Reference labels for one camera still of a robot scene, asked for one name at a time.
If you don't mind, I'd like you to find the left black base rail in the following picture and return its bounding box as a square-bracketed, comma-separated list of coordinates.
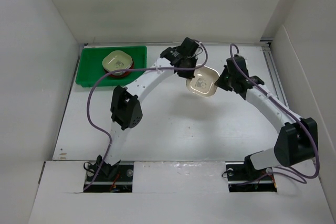
[83, 162, 134, 193]

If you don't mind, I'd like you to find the aluminium side rail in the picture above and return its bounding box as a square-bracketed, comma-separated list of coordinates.
[260, 40, 288, 105]

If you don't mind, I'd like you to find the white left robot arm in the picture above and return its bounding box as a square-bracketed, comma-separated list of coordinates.
[93, 37, 204, 180]

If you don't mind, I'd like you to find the cream square panda dish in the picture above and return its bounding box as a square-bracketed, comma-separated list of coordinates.
[186, 66, 219, 98]

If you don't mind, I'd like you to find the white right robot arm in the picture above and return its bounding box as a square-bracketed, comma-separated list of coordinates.
[215, 55, 320, 180]

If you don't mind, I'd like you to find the green plastic bin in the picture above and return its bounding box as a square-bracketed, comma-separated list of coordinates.
[76, 46, 147, 88]

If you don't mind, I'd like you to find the red round plate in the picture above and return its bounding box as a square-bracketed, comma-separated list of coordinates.
[104, 63, 134, 79]

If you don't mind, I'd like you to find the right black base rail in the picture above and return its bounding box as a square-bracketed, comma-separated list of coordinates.
[222, 162, 277, 193]

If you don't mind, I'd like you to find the green square panda dish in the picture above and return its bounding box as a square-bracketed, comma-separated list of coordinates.
[102, 50, 133, 72]

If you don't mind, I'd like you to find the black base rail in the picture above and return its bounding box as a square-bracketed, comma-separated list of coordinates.
[222, 162, 277, 193]
[83, 162, 134, 193]

